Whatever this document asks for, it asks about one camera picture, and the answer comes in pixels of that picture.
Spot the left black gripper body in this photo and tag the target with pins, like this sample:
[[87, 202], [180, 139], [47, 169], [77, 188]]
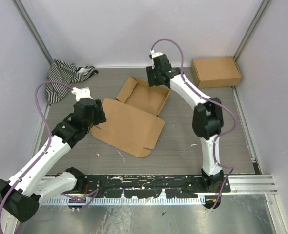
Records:
[[99, 116]]

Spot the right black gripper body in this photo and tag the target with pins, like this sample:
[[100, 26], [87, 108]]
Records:
[[158, 72]]

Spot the brown cardboard box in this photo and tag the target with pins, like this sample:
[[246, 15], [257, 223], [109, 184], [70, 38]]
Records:
[[215, 72], [133, 124]]

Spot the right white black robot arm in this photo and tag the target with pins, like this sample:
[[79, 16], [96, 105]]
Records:
[[207, 114]]

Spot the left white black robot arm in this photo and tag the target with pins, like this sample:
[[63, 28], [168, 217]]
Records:
[[21, 195]]

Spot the folded brown cardboard box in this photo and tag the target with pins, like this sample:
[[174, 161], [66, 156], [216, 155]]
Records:
[[215, 72]]

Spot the striped black white cloth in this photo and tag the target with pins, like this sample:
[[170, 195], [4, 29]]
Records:
[[66, 73]]

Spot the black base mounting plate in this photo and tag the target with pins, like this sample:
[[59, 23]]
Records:
[[143, 186]]

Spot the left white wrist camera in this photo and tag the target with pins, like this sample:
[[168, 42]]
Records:
[[80, 93]]

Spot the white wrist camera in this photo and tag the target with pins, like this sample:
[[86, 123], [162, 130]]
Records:
[[80, 93], [154, 54]]

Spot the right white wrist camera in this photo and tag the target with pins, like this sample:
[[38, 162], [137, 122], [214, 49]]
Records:
[[154, 54]]

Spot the right aluminium corner post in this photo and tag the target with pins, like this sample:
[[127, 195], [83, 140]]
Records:
[[252, 27]]

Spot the aluminium corner post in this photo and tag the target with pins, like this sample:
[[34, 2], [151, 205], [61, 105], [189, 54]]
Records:
[[252, 27], [33, 30]]

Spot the left aluminium corner post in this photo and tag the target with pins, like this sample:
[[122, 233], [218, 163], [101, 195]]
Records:
[[33, 30]]

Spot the white slotted cable duct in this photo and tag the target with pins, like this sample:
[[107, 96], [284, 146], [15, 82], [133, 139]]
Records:
[[161, 200]]

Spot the aluminium front frame rail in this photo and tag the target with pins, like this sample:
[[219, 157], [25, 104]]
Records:
[[241, 184]]

